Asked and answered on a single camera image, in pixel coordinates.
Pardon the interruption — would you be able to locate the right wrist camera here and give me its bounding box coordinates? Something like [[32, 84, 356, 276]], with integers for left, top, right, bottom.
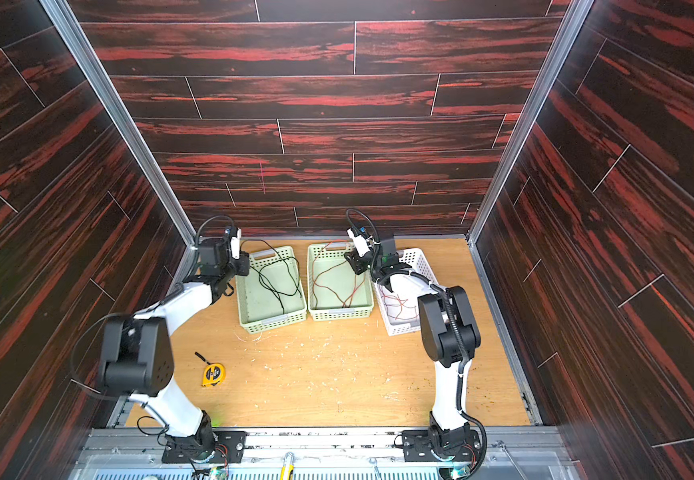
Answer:
[[348, 227, 373, 258]]

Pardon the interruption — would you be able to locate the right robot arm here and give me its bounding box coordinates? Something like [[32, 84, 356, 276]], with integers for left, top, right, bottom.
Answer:
[[345, 228, 487, 478]]

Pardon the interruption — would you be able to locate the red and black cable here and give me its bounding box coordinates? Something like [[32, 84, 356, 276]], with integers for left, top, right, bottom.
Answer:
[[312, 257, 367, 310]]

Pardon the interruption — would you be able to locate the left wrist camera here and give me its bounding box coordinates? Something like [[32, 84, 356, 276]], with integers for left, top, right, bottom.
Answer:
[[224, 226, 241, 260]]

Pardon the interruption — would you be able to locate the left green basket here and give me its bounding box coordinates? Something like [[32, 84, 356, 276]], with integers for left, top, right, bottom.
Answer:
[[236, 246, 307, 334]]

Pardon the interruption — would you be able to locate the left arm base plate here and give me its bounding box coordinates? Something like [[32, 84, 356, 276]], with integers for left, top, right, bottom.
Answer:
[[161, 429, 247, 464]]

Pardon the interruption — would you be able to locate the middle green basket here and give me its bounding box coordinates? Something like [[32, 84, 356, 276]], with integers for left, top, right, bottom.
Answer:
[[307, 240, 374, 322]]

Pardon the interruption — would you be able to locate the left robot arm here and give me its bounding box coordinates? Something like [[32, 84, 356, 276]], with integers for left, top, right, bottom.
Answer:
[[69, 214, 250, 463]]

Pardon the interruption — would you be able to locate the green basket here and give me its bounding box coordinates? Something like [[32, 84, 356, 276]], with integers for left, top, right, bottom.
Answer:
[[236, 246, 307, 334], [307, 240, 374, 322]]

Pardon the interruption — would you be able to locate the yellow tape measure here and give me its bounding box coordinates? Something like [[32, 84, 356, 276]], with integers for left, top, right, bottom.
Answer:
[[195, 352, 226, 387]]

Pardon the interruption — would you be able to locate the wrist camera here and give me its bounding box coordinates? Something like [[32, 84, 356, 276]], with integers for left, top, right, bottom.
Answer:
[[224, 226, 241, 260], [348, 227, 373, 258]]

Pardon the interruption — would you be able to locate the white basket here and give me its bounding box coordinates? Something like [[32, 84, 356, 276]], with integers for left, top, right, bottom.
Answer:
[[373, 248, 438, 336]]

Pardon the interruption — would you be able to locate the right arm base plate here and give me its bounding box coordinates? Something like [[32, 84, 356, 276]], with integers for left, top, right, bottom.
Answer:
[[398, 429, 482, 463]]

